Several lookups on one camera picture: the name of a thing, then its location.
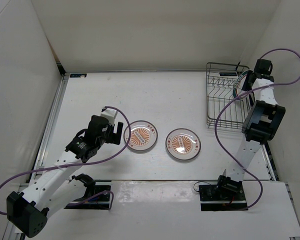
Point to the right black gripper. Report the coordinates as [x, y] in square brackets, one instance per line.
[246, 86]

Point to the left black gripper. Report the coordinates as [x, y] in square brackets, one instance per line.
[116, 137]

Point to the green rimmed white plate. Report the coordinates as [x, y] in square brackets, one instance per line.
[238, 82]

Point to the orange sunburst plate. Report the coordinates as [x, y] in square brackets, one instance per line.
[144, 136]
[183, 144]

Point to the wire dish rack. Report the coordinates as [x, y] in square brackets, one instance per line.
[221, 109]

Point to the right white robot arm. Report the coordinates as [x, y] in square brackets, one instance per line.
[259, 127]

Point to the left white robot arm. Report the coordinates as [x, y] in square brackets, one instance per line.
[30, 209]

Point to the blue label sticker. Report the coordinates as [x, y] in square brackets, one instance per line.
[78, 75]

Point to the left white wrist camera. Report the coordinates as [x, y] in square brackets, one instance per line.
[109, 114]

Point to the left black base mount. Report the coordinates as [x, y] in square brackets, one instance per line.
[99, 197]

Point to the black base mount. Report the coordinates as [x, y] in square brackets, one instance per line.
[99, 197]
[212, 200]

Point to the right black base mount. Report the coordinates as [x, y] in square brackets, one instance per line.
[212, 200]

